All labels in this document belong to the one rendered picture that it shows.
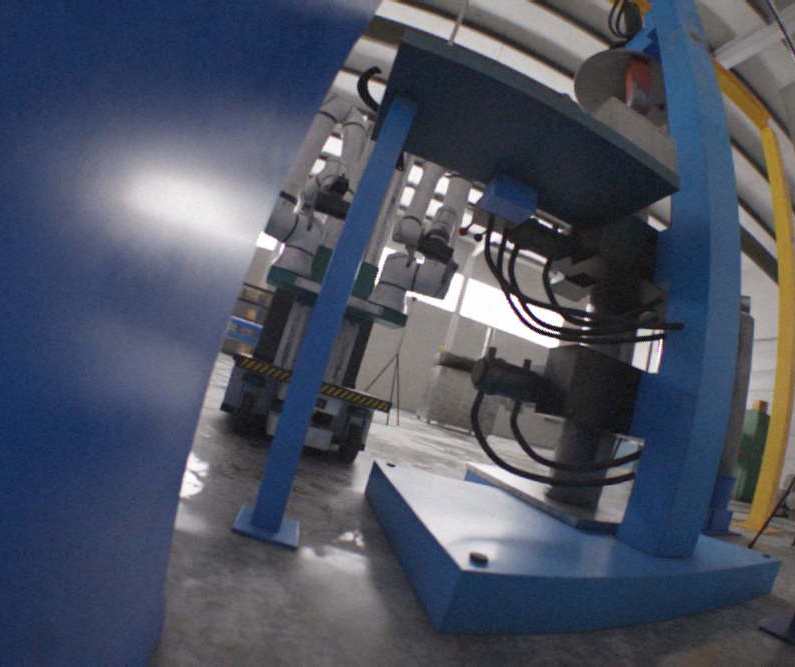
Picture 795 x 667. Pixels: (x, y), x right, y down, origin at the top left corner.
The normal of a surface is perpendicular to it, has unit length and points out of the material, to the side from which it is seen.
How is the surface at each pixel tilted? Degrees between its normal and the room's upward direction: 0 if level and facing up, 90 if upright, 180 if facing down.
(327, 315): 90
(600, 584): 90
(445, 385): 90
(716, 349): 90
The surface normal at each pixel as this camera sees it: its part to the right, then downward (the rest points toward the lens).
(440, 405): 0.12, -0.12
